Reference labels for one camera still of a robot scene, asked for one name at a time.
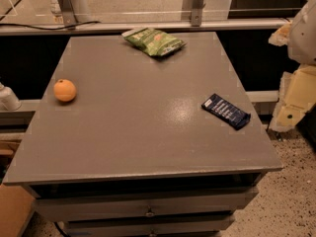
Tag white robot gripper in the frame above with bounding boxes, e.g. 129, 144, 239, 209
268, 0, 316, 132

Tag dark blue snack bar wrapper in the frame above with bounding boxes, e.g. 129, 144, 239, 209
201, 94, 251, 130

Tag green chip bag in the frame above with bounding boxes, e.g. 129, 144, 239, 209
122, 28, 186, 57

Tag upper grey drawer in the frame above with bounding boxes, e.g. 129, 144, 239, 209
34, 187, 258, 221

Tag grey drawer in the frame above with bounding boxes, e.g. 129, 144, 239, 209
65, 214, 234, 237
34, 187, 258, 221

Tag grey drawer cabinet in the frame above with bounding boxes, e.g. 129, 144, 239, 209
2, 31, 284, 237

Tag lower grey drawer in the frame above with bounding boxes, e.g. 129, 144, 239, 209
65, 214, 234, 237

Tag orange fruit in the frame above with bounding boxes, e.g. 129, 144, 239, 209
53, 79, 77, 102

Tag brown cardboard box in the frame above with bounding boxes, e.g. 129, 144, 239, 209
0, 184, 34, 237

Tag grey metal frame rail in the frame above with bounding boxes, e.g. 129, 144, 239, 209
0, 18, 292, 37

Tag right metal bracket post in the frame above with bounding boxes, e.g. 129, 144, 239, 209
181, 0, 204, 27

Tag metal bracket post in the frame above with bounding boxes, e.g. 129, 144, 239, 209
57, 0, 77, 29
181, 0, 204, 27

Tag left metal bracket post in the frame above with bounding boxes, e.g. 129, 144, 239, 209
57, 0, 77, 29

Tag black cable on rail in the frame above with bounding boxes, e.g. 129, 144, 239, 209
0, 20, 101, 31

